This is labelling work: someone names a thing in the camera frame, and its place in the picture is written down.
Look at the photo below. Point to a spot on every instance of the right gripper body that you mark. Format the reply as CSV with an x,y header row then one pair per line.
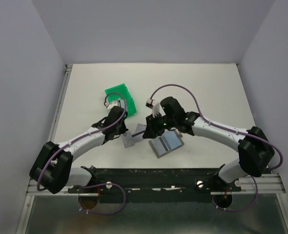
x,y
160,123

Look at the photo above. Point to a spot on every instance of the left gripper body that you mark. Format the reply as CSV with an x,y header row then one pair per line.
x,y
121,128

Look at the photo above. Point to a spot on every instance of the silver diamond print card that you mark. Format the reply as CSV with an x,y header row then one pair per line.
x,y
140,129

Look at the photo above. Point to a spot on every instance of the grey card holder wallet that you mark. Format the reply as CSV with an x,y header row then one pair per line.
x,y
167,143

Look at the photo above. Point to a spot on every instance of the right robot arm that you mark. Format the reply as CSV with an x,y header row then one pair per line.
x,y
254,153

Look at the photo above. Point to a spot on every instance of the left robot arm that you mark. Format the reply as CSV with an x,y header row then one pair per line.
x,y
52,169

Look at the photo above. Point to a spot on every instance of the silver card beside diamond card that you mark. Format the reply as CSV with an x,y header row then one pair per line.
x,y
128,140

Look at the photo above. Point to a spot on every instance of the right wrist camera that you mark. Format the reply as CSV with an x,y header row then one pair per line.
x,y
154,106

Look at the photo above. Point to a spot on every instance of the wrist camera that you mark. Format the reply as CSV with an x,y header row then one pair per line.
x,y
110,104
154,106

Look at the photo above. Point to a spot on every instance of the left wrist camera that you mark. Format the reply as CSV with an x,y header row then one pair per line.
x,y
110,104

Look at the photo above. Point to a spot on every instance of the aluminium left side rail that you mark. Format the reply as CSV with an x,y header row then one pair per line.
x,y
60,102

